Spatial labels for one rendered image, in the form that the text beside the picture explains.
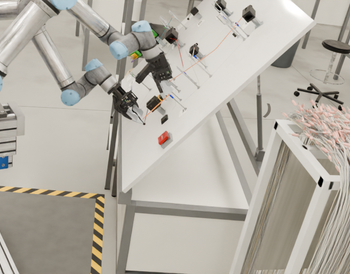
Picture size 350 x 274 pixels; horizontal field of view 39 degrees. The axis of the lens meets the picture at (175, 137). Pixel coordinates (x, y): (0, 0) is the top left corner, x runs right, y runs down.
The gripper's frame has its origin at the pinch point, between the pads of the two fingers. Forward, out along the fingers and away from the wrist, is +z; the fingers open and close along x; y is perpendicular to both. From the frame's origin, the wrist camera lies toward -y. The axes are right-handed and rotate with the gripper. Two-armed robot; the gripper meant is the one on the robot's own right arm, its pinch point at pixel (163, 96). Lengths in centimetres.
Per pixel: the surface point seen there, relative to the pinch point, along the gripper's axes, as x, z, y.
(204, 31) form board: 46, -6, 26
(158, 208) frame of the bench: -33, 35, -16
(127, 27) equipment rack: 90, -8, -18
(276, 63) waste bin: 403, 198, 96
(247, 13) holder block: 0, -24, 46
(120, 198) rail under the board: -33.2, 23.2, -29.0
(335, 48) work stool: 297, 151, 148
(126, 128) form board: 17.1, 18.3, -26.3
